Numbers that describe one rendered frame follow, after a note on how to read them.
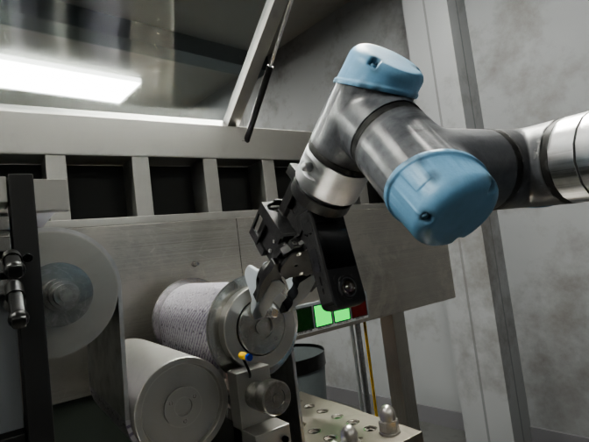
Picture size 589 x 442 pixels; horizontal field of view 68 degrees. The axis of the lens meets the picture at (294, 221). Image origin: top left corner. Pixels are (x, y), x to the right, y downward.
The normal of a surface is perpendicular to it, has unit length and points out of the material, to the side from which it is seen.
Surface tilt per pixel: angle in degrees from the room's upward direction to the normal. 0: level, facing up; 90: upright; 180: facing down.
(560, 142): 65
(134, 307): 90
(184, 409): 90
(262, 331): 90
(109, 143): 90
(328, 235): 78
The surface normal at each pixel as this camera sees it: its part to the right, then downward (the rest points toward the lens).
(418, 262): 0.56, -0.13
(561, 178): -0.80, 0.45
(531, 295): -0.74, 0.04
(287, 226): 0.36, -0.73
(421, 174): -0.57, -0.33
